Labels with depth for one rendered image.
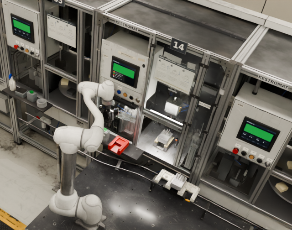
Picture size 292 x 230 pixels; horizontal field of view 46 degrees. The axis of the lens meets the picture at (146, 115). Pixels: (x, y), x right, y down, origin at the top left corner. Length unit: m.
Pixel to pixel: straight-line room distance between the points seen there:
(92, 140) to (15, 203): 1.75
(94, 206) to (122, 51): 1.18
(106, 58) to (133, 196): 1.19
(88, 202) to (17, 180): 1.56
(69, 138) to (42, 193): 1.65
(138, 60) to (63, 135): 0.80
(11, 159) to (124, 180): 1.62
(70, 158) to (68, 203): 0.38
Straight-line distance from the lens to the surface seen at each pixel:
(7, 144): 4.45
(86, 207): 2.64
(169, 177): 2.98
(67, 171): 2.50
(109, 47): 2.71
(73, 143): 2.34
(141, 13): 2.81
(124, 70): 2.69
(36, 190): 3.93
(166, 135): 3.10
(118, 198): 3.01
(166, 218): 2.95
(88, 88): 2.72
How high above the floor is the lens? 3.09
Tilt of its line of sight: 39 degrees down
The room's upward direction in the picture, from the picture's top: 10 degrees clockwise
